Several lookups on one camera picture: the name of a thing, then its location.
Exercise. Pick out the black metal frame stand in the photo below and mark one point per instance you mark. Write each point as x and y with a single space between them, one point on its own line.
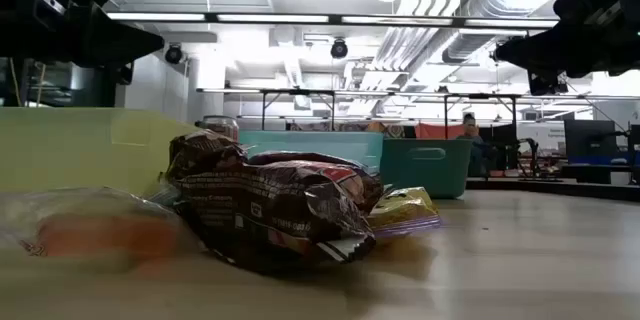
263 110
514 110

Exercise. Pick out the large yellow Sour Patch bag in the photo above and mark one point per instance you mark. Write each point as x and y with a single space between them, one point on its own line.
400 207

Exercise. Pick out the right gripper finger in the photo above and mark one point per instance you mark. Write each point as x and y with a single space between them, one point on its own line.
550 50

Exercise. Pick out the clear round jar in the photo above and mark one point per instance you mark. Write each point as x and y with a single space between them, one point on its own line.
220 127

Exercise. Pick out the person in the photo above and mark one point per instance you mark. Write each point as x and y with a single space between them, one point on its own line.
472 135

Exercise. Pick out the brown candy bag red label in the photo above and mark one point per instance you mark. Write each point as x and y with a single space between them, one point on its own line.
345 180

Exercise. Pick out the black overhead light bar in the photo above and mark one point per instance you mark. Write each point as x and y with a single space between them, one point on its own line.
275 18

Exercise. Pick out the yellow-green translucent plastic bin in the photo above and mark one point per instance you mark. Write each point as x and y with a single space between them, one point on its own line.
75 150

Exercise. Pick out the clear bag with orange candy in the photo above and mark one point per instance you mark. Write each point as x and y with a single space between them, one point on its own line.
100 237

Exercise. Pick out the dark teal plastic bin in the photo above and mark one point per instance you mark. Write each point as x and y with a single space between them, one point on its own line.
425 175

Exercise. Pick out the patterned fabric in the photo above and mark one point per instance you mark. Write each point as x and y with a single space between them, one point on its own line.
395 131

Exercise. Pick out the white printed sign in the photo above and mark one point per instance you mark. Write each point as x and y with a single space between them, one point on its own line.
542 132

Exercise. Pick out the light teal translucent plastic bin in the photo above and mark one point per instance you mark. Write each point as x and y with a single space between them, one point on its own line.
310 142

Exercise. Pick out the clear bag with pale candy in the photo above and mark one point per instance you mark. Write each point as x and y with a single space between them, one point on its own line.
160 192

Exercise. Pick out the large brown candy bag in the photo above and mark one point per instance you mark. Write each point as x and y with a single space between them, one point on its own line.
260 210

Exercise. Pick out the orange cloth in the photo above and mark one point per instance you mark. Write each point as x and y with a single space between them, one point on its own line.
435 131

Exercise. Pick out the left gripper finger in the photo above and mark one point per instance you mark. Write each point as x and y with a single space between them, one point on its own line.
115 37

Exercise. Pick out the black table frame rail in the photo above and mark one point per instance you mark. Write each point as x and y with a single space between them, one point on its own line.
550 187

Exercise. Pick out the blue desk panel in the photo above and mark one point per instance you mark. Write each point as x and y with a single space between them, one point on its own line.
600 160

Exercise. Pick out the black monitor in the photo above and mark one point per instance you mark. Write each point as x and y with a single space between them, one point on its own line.
590 137

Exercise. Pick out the silver ceiling duct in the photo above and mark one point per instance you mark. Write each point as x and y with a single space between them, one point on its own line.
480 5

